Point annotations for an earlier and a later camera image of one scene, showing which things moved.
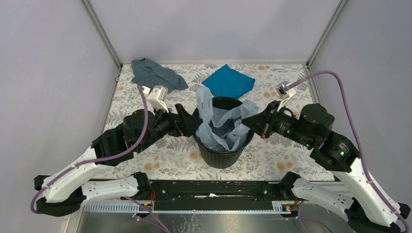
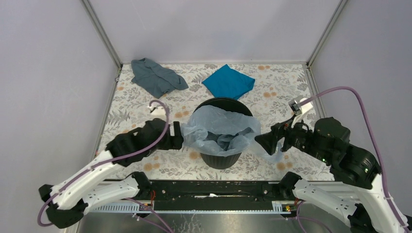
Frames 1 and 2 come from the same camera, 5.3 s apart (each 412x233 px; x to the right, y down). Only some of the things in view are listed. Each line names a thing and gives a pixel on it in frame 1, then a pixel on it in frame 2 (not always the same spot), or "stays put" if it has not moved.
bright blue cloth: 226,81 stays put
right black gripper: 261,123 → 267,140
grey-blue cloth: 145,73 stays put
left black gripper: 191,122 → 175,141
